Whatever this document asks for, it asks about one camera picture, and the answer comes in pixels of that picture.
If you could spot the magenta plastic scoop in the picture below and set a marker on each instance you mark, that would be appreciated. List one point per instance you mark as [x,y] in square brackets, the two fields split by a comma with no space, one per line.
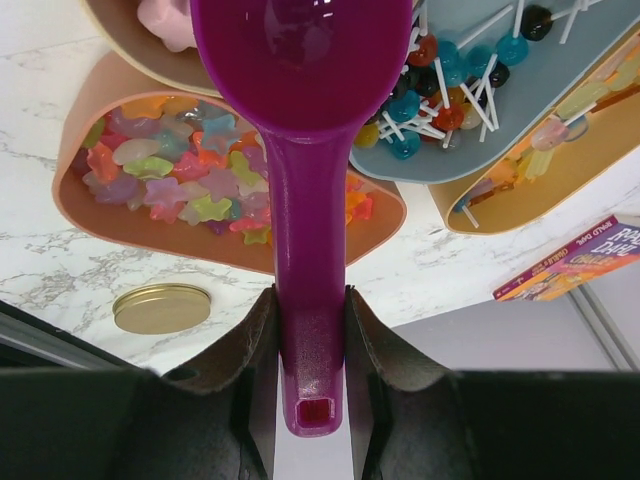
[307,75]

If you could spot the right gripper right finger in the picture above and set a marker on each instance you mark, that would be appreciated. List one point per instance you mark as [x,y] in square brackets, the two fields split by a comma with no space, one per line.
[403,418]

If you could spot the Roald Dahl paperback book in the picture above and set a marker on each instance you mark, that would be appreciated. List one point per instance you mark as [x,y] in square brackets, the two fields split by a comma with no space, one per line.
[607,246]

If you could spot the gold jar lid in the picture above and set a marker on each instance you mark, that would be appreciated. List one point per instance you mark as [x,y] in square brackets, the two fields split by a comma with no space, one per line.
[162,309]

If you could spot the yellow candy tray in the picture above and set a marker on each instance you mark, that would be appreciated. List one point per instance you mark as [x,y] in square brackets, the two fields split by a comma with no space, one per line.
[579,136]

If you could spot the pink gummy star tray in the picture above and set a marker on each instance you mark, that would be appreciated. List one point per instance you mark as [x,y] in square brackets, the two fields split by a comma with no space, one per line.
[145,165]

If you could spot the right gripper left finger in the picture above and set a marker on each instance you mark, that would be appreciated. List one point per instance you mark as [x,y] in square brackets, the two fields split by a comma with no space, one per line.
[214,416]

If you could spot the beige candy tray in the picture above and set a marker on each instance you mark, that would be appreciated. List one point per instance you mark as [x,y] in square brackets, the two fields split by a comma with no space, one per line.
[117,21]

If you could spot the blue lollipop tray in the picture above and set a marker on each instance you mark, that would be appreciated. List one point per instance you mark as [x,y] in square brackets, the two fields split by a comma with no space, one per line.
[479,76]

